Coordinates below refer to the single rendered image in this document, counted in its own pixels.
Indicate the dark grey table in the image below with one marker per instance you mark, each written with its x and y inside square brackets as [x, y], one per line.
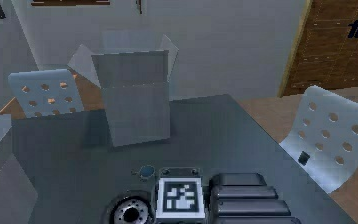
[193, 143]

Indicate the brown wooden door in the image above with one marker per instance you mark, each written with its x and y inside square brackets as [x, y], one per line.
[333, 46]

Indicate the white perforated chair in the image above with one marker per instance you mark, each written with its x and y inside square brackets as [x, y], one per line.
[330, 140]
[45, 95]

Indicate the dark wall hook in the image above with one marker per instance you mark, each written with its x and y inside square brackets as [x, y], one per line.
[140, 6]

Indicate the grey open cardboard box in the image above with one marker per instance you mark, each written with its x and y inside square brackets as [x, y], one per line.
[137, 100]

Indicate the small black object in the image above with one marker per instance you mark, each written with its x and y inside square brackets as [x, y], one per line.
[303, 158]

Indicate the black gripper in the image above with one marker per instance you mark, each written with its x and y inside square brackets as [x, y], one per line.
[131, 210]

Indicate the blue metal watch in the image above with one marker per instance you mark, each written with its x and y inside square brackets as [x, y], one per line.
[147, 171]

